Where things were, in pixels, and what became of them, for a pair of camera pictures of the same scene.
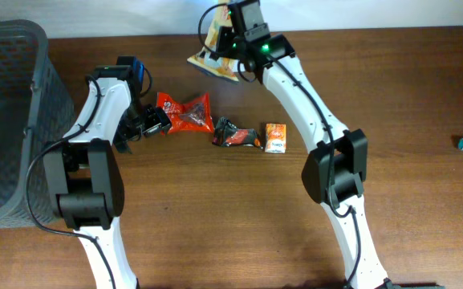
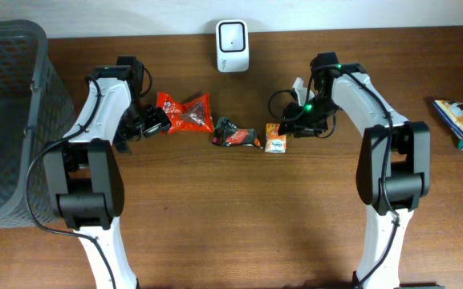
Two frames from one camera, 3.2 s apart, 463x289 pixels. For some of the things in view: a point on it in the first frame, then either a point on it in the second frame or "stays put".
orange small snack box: [275, 137] stays put
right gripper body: [223, 44] to [301, 125]
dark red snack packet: [192, 116] stays put
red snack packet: [225, 133] stays put
